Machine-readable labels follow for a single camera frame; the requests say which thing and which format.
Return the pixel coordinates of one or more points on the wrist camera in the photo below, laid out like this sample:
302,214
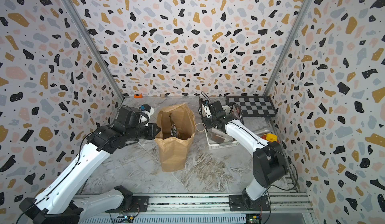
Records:
205,108
145,113

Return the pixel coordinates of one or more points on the yellow red toy car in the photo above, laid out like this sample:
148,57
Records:
270,137

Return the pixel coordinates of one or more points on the orange small object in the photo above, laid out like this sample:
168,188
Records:
138,96

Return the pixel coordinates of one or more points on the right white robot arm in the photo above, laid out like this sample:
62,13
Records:
269,161

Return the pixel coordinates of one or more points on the brown paper bag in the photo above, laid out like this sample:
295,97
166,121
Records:
173,152

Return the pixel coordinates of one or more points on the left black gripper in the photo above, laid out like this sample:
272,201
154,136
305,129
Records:
152,126

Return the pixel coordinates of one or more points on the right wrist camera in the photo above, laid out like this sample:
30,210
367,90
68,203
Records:
205,108

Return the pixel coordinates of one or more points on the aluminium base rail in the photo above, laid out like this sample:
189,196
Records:
211,208

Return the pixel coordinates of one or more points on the black condiment packet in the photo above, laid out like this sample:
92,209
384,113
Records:
175,127

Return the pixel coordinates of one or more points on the white plastic basket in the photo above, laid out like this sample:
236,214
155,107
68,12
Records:
226,108

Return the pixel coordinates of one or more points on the black white checkerboard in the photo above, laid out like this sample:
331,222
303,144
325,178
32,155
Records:
253,106

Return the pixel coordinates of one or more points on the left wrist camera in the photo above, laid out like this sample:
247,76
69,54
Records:
145,113

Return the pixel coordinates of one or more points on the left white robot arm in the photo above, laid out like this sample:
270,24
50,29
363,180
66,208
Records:
55,205

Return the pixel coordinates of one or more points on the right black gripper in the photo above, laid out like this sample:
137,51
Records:
206,123

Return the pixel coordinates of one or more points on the clear bag red packet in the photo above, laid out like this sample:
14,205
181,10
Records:
216,136

